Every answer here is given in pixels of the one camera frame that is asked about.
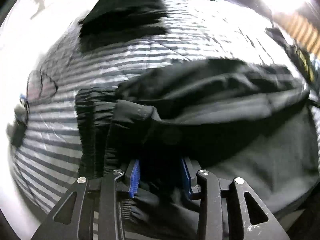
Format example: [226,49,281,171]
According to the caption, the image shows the folded black garment stack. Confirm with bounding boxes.
[79,0,168,52]

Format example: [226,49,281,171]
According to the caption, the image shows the wooden slatted headboard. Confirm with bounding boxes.
[273,12,319,57]

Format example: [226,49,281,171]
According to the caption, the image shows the black yellow striped garment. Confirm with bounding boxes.
[266,28,318,85]

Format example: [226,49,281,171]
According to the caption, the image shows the dark grey pants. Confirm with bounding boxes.
[75,59,319,239]

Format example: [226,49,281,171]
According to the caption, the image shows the striped blue white bedspread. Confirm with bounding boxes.
[10,0,320,240]

